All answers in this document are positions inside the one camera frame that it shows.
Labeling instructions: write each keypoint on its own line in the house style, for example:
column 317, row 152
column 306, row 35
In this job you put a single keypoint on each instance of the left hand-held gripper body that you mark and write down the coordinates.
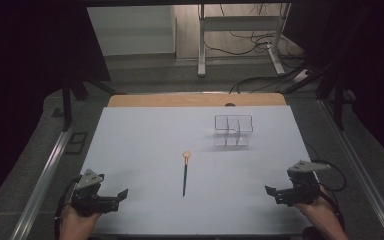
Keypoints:
column 91, row 200

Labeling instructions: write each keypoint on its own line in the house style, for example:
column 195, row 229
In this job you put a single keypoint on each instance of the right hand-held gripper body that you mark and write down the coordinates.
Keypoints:
column 301, row 191

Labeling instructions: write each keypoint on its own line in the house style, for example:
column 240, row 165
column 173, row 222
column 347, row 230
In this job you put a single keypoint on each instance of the dark pen with orange tip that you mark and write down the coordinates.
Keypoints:
column 185, row 173

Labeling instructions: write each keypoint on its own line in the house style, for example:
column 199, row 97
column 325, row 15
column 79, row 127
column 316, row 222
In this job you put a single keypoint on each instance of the clear acrylic organizer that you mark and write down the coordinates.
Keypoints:
column 232, row 131

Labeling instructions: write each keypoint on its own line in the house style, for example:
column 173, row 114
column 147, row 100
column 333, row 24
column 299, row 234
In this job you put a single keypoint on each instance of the person's right hand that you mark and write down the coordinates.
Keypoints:
column 315, row 208

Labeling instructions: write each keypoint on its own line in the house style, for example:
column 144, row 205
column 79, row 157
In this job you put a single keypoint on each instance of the person's left hand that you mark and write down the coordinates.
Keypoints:
column 78, row 225

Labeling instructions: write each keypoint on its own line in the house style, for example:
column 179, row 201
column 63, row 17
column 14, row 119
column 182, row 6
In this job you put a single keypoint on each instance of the white table sheet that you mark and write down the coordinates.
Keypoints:
column 166, row 206

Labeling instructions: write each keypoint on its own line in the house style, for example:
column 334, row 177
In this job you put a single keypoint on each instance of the dark floor plate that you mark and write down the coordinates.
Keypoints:
column 76, row 142

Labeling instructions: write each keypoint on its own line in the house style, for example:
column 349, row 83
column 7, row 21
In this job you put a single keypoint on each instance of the black metal stand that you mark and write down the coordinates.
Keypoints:
column 338, row 96
column 67, row 106

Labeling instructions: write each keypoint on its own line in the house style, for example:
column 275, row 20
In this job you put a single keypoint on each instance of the white power strip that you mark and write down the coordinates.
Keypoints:
column 300, row 76

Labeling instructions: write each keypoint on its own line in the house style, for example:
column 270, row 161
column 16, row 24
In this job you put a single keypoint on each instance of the white cabinet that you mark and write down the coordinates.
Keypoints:
column 131, row 30

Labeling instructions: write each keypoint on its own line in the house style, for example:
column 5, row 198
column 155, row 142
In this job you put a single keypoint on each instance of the aluminium rail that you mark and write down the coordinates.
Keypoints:
column 41, row 190
column 363, row 173

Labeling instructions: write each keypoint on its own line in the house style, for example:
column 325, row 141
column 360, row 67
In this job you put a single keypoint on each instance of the white metal desk frame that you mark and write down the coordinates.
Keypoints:
column 240, row 23

